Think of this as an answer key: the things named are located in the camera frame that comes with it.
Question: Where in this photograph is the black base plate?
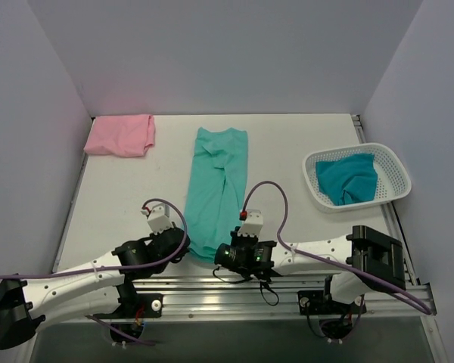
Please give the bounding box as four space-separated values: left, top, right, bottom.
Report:
297 290 367 315
107 293 163 318

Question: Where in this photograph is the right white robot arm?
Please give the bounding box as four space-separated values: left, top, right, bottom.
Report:
214 225 406 312

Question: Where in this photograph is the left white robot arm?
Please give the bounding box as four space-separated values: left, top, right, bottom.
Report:
0 227 190 350

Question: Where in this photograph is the white perforated plastic basket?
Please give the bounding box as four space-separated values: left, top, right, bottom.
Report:
302 143 412 213

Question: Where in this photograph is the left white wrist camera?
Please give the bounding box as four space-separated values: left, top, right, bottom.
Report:
141 203 174 234

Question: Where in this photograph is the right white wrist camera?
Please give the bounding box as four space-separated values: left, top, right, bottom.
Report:
237 209 264 238

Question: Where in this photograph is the folded pink t shirt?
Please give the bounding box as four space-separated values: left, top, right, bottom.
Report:
83 114 156 158

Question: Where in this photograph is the aluminium rail frame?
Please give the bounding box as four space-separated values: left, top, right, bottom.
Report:
26 113 437 324

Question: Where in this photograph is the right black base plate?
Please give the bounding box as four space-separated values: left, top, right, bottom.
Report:
297 290 367 315

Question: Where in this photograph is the dark teal t shirt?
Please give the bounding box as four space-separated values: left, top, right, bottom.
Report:
315 154 378 206

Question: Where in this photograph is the mint green t shirt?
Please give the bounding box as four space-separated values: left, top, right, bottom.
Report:
184 128 248 263

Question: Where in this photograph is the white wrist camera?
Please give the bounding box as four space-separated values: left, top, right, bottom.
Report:
237 209 264 238
141 203 174 234

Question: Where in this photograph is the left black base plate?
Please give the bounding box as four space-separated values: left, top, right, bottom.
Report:
107 293 163 318

